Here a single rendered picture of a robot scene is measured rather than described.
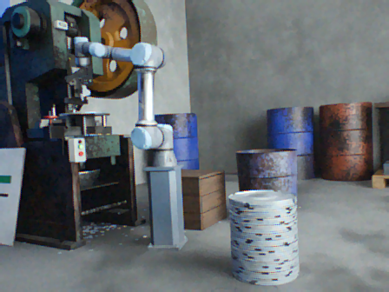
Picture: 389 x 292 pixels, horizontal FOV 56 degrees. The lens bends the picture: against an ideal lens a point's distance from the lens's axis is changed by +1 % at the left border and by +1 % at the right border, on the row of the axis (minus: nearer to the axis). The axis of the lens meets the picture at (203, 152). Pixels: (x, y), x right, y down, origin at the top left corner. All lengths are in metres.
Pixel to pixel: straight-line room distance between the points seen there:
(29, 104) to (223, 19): 3.78
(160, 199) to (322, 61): 3.62
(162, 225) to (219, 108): 3.80
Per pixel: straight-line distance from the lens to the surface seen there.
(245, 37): 5.59
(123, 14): 2.87
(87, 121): 2.47
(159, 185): 1.99
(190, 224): 2.41
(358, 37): 5.13
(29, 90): 2.67
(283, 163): 2.40
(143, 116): 1.90
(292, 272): 1.63
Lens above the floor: 0.62
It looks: 3 degrees down
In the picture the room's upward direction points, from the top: 3 degrees counter-clockwise
